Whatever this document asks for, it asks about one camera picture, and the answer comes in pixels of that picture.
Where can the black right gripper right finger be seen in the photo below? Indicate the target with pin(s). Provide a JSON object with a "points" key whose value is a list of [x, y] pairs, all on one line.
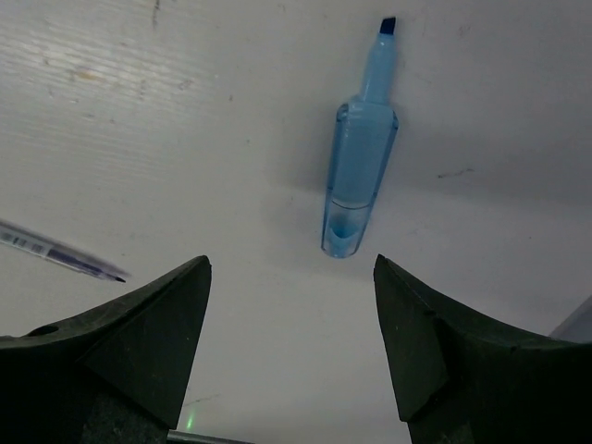
{"points": [[460, 376]]}

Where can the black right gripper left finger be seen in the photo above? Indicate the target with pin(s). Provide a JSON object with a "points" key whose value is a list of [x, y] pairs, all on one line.
{"points": [[117, 373]]}

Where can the blue highlighter pen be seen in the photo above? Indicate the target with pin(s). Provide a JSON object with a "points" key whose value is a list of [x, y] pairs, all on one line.
{"points": [[365, 131]]}

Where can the purple ballpoint pen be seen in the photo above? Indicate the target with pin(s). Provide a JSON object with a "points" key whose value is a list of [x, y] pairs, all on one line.
{"points": [[60, 253]]}

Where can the aluminium rail frame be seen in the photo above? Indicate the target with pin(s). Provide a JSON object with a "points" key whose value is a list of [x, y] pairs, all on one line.
{"points": [[177, 437]]}

